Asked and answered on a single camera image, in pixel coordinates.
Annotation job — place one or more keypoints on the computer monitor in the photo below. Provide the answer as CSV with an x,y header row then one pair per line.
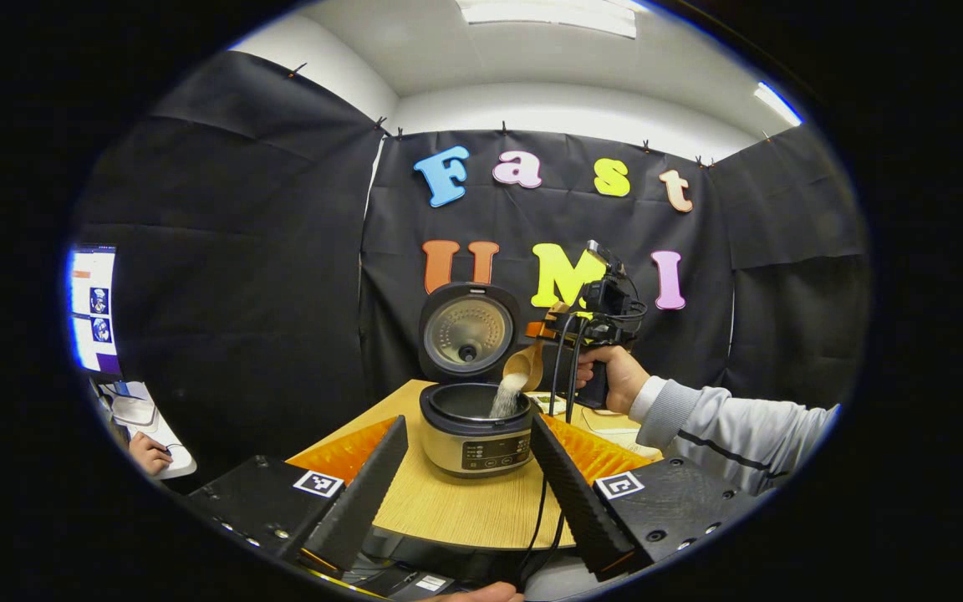
x,y
93,276

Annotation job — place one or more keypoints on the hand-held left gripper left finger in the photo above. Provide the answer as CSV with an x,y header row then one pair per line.
x,y
364,502

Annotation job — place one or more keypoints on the wooden spoon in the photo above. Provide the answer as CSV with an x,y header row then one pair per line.
x,y
525,364

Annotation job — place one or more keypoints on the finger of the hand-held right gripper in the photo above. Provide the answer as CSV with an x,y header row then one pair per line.
x,y
548,324

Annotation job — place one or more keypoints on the small ceiling light panel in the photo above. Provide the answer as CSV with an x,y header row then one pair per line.
x,y
777,104

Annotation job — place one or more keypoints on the clear plastic rice container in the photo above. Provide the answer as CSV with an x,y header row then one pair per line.
x,y
615,423

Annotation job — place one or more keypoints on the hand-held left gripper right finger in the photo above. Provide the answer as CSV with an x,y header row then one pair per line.
x,y
573,502

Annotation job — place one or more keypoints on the white side desk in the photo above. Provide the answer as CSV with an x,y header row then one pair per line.
x,y
176,457

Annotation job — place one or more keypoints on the white rice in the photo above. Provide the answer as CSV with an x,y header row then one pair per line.
x,y
506,397

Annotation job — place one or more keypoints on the large ceiling light panel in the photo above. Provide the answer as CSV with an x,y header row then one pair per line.
x,y
548,15

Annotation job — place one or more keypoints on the silver black rice cooker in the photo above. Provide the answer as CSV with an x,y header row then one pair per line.
x,y
481,451

